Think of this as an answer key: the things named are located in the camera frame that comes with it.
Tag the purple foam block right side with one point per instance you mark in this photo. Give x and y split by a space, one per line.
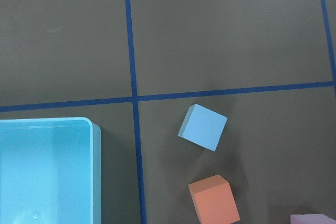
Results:
311 219

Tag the light blue block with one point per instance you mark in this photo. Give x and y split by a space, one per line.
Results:
203 127

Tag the cyan plastic bin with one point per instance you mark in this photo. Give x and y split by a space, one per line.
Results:
50 171

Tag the orange foam block right side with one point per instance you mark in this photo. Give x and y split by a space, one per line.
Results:
214 201

